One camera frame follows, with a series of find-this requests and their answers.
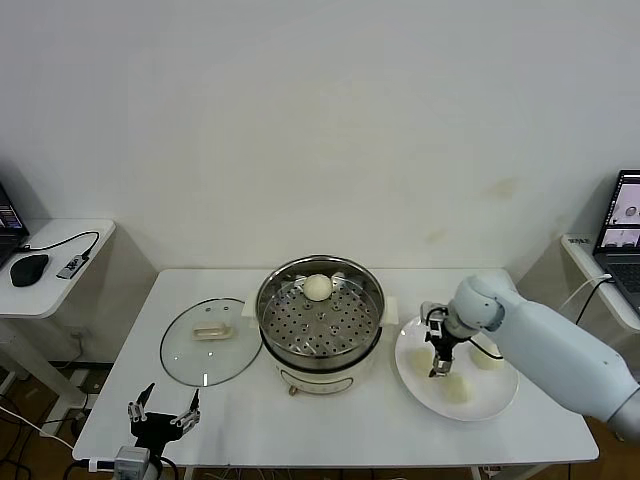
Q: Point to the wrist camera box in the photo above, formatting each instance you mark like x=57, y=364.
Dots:
x=434, y=316
x=132, y=458

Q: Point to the white side desk with mouse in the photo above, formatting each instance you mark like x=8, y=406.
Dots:
x=60, y=300

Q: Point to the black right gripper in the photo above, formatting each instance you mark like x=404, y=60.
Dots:
x=446, y=346

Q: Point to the black computer mouse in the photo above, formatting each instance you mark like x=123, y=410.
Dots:
x=30, y=270

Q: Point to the black laptop dark screen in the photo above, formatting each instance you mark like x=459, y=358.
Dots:
x=10, y=220

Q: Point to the white round plate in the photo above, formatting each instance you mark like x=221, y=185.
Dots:
x=480, y=402

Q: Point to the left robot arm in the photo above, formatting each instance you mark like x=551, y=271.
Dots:
x=137, y=472

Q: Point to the white steamed baozi bun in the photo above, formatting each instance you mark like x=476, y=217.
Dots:
x=419, y=360
x=460, y=390
x=317, y=288
x=487, y=362

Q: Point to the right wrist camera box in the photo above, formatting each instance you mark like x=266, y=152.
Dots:
x=434, y=316

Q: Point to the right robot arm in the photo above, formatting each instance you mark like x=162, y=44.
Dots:
x=550, y=340

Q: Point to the glass pot lid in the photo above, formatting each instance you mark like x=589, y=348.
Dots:
x=200, y=360

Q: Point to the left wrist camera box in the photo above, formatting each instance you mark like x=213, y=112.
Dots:
x=132, y=458

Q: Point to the cream electric cooking pot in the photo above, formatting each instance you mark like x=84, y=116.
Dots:
x=320, y=377

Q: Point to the perforated steel steamer basket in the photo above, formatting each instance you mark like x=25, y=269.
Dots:
x=320, y=325

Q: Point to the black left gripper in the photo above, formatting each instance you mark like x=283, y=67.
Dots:
x=155, y=427

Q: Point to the white side desk with label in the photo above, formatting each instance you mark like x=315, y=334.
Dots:
x=580, y=260

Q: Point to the grey laptop bright screen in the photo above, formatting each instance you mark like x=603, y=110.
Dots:
x=625, y=275

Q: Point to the grey usb hub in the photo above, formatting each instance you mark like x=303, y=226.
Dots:
x=74, y=266

